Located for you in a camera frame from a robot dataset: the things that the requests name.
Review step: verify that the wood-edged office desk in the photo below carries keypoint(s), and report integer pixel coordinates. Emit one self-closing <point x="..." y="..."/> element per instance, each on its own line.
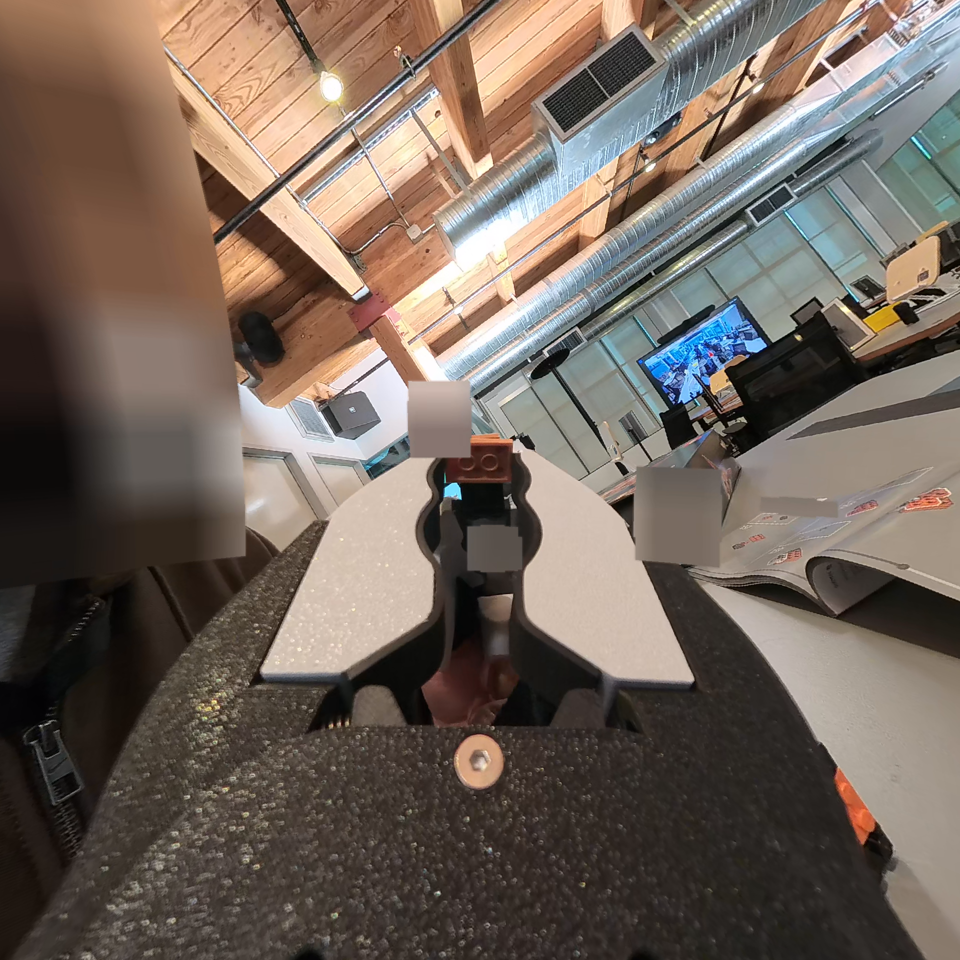
<point x="922" y="330"/>

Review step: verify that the reddish brown toy plate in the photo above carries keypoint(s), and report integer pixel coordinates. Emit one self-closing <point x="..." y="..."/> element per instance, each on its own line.
<point x="480" y="465"/>

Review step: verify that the light wooden board stand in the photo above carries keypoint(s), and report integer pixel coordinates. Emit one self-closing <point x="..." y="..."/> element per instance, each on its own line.
<point x="915" y="262"/>

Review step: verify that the ceiling spotlight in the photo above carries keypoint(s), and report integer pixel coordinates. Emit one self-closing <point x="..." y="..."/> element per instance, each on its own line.
<point x="330" y="86"/>

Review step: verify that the large wall monitor screen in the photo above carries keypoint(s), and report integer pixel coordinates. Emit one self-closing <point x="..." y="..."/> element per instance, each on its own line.
<point x="705" y="352"/>

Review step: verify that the brown zip hoodie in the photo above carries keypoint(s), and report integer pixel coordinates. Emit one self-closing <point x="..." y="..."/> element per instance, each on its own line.
<point x="210" y="592"/>

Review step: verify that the white device on pole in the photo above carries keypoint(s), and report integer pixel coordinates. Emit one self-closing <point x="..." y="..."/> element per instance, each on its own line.
<point x="613" y="444"/>

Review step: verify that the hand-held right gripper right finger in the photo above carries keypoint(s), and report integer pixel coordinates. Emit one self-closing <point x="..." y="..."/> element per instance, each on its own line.
<point x="600" y="577"/>

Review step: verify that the dark printed toy set box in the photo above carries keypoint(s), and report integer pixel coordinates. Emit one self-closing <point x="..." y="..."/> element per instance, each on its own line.
<point x="726" y="480"/>

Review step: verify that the white vent grille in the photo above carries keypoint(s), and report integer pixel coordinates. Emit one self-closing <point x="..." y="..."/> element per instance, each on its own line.
<point x="770" y="204"/>

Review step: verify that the grey desk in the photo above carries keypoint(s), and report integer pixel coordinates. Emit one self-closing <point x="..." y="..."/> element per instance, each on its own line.
<point x="825" y="712"/>

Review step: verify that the red beam bracket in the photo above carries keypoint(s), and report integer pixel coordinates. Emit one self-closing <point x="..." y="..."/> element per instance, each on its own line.
<point x="371" y="311"/>

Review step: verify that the metal vent box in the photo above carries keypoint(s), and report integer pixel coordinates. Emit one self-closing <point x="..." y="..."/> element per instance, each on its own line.
<point x="600" y="112"/>

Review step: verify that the black speaker box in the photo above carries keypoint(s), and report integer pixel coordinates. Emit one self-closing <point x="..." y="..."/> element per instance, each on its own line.
<point x="349" y="414"/>

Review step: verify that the black ceiling pipe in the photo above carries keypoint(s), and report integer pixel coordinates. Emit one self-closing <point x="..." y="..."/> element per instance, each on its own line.
<point x="337" y="150"/>

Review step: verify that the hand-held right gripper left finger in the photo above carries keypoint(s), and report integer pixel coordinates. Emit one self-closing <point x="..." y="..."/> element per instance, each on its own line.
<point x="352" y="577"/>

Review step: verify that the yellow box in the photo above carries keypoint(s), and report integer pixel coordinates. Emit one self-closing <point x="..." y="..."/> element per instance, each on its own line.
<point x="881" y="320"/>

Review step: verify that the black floor lamp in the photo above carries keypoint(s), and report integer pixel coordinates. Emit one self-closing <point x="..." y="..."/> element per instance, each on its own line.
<point x="550" y="365"/>

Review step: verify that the black conference camera bar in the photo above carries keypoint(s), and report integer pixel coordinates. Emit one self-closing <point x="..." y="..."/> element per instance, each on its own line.
<point x="697" y="315"/>

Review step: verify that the black round speaker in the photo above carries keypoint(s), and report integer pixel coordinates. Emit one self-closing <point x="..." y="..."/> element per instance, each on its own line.
<point x="261" y="337"/>

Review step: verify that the grey instruction booklet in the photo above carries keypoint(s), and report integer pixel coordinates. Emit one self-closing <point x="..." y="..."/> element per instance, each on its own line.
<point x="862" y="540"/>

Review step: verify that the silver air duct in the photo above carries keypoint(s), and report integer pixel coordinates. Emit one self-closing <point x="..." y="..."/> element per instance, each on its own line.
<point x="600" y="300"/>
<point x="487" y="210"/>

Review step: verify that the black office chair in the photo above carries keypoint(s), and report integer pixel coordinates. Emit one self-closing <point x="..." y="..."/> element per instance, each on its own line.
<point x="795" y="375"/>
<point x="682" y="427"/>

